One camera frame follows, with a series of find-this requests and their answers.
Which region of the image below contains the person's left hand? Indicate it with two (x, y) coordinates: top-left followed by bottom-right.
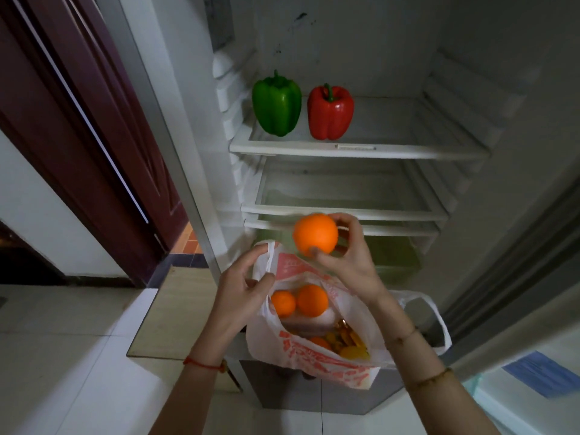
(190, 243), (276, 363)

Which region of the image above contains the person's right hand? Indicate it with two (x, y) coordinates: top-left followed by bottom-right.
(310, 212), (393, 309)

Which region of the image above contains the white red-printed plastic bag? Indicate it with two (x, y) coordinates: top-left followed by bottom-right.
(246, 239), (453, 390)

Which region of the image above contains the pile of golden small packets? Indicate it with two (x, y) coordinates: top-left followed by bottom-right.
(324, 319), (367, 349)

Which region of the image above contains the yellow bell pepper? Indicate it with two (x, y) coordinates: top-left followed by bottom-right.
(338, 345), (371, 361)

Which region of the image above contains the red bell pepper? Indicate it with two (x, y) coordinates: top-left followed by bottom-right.
(307, 83), (355, 141)

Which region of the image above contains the green bell pepper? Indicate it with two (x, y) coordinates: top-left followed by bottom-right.
(251, 69), (303, 137)

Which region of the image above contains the dark red refrigerator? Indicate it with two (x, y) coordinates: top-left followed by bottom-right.
(95, 0), (580, 435)

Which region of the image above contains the person's right forearm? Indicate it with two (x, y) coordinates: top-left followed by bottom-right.
(371, 289), (501, 435)

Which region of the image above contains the white crisper cover shelf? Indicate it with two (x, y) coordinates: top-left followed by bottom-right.
(244, 217), (440, 237)

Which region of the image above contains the beige small cabinet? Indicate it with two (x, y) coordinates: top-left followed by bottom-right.
(126, 266), (243, 395)

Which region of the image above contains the narrow white glass shelf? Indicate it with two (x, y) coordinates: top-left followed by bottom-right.
(240, 160), (450, 222)

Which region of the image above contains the wide white glass shelf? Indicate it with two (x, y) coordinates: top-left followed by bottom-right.
(230, 95), (491, 161)

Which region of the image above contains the blue inner door sticker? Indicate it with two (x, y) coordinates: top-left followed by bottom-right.
(501, 350), (580, 399)

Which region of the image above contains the clear bottom door bin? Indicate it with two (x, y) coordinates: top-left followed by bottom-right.
(462, 373), (580, 435)

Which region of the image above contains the dark sliding door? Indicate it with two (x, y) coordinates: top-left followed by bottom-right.
(0, 221), (66, 286)

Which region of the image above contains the dark wooden door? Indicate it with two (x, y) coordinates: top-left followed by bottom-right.
(22, 0), (189, 252)

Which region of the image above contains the red string bracelet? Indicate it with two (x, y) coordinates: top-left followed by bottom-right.
(182, 355), (228, 374)

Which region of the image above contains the thin gold chain bracelet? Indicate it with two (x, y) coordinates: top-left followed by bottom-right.
(384, 327), (420, 347)

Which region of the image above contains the dark wooden door frame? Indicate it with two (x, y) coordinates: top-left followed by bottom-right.
(0, 0), (164, 288)

